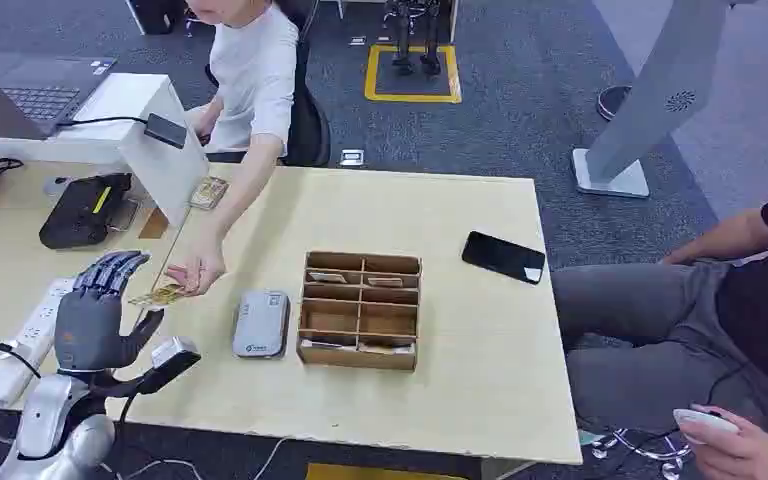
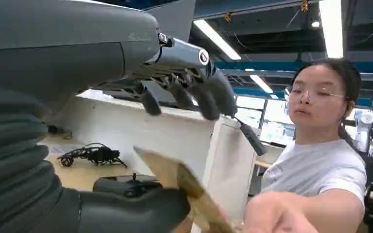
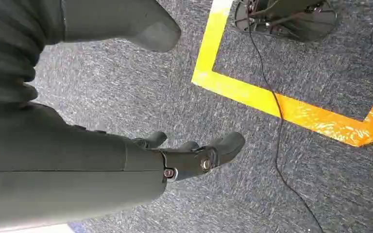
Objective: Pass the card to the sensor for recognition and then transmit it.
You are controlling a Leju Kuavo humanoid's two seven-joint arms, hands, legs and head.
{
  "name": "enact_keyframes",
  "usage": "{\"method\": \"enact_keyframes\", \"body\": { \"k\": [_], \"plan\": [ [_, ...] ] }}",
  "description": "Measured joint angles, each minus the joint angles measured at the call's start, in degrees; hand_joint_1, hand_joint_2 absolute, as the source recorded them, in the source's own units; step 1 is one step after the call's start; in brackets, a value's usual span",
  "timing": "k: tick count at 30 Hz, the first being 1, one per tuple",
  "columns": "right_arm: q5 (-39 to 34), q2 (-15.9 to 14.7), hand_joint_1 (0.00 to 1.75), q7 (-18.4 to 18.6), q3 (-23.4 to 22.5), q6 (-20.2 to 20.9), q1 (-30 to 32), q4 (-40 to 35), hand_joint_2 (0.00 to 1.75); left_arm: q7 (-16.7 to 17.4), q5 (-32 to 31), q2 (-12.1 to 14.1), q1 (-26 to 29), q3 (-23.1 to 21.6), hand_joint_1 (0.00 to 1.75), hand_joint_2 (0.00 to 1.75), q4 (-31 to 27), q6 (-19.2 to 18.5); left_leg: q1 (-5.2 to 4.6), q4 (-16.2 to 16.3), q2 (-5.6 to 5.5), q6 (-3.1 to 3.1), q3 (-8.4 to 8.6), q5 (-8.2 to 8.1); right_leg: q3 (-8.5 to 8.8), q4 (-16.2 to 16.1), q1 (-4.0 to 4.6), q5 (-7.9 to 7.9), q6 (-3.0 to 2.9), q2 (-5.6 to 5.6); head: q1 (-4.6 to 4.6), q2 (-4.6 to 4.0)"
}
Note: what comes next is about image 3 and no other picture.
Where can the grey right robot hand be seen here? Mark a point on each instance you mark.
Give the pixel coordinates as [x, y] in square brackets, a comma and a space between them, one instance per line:
[61, 167]

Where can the white panel edge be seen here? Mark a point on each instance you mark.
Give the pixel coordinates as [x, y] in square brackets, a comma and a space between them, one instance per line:
[28, 229]

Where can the ribbed grey right arm sleeve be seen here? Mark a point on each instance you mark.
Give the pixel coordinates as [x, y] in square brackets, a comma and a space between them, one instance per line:
[6, 48]

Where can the black round stand base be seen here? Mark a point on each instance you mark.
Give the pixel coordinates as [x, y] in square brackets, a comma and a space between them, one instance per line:
[302, 25]

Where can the yellow floor tape frame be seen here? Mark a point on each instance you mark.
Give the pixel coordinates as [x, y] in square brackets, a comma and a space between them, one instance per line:
[238, 91]

